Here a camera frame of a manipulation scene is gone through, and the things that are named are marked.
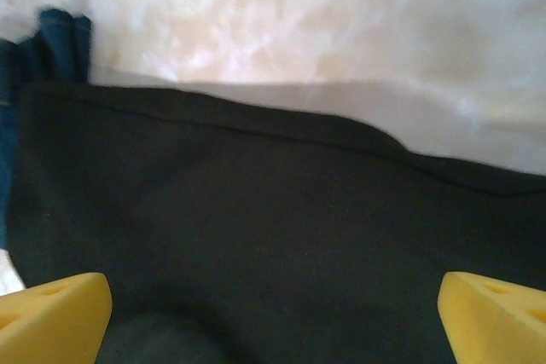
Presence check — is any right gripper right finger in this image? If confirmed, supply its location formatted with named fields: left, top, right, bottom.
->
left=439, top=270, right=546, bottom=364

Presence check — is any dark blue denim skirt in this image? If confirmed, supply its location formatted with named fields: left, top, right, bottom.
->
left=0, top=8, right=94, bottom=254

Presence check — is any black skirt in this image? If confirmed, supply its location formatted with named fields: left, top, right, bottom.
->
left=6, top=82, right=546, bottom=364

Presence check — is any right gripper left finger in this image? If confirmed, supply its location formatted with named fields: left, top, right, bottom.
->
left=0, top=272, right=114, bottom=364

